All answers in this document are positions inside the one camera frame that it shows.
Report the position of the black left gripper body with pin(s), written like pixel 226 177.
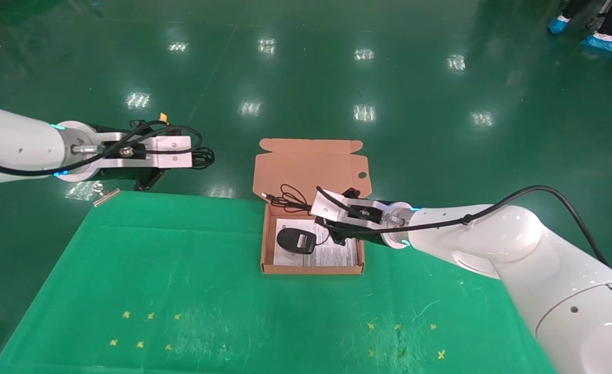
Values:
pixel 113 174

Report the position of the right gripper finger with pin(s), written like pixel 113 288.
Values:
pixel 339 239
pixel 352 193

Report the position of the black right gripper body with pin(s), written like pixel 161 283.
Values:
pixel 357 234

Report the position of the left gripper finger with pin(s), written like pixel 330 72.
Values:
pixel 138 124
pixel 151 179

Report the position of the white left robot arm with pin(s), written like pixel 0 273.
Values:
pixel 15 145

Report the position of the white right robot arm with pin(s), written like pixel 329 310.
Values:
pixel 544 270

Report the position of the open orange cardboard box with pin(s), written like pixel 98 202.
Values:
pixel 311 166

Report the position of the white printed paper sheet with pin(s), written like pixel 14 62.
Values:
pixel 337 254

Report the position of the metal binder clip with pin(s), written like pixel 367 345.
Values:
pixel 106 196

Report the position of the green table mat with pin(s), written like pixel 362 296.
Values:
pixel 233 291

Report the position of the blue shoe cover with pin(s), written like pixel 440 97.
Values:
pixel 604 43
pixel 559 26

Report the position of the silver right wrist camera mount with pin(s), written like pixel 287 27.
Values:
pixel 331 208

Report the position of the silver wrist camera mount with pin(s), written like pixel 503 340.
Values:
pixel 171 145
pixel 331 208

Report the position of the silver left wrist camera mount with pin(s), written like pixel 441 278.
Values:
pixel 171 145

